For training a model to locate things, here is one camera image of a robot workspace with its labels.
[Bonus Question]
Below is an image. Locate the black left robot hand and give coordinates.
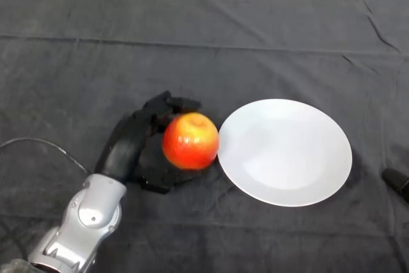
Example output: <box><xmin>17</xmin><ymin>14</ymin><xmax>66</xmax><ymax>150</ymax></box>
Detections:
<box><xmin>94</xmin><ymin>90</ymin><xmax>206</xmax><ymax>195</ymax></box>

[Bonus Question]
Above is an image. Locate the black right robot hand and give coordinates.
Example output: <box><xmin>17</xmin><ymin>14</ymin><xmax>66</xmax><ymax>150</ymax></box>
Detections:
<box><xmin>382</xmin><ymin>168</ymin><xmax>409</xmax><ymax>204</ymax></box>

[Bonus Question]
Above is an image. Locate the red yellow apple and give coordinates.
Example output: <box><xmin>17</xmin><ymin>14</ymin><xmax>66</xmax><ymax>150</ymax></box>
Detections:
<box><xmin>162</xmin><ymin>112</ymin><xmax>220</xmax><ymax>171</ymax></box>

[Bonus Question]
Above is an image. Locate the white round plate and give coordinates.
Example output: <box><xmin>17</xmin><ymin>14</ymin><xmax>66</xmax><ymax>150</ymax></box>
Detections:
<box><xmin>217</xmin><ymin>98</ymin><xmax>353</xmax><ymax>208</ymax></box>

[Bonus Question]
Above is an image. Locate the dark grey cloth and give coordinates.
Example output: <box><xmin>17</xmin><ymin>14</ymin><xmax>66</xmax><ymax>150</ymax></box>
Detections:
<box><xmin>0</xmin><ymin>0</ymin><xmax>409</xmax><ymax>273</ymax></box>

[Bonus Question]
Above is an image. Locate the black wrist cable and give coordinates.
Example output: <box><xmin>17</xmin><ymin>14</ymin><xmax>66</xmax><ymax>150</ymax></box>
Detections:
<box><xmin>0</xmin><ymin>137</ymin><xmax>91</xmax><ymax>175</ymax></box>

